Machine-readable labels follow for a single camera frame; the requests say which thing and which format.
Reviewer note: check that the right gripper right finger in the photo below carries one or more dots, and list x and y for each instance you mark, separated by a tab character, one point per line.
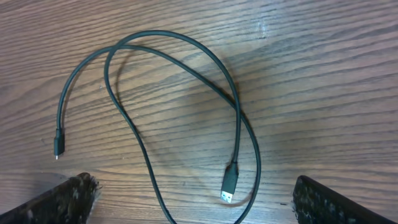
315	203

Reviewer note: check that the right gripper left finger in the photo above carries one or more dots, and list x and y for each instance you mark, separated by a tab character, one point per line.
71	202

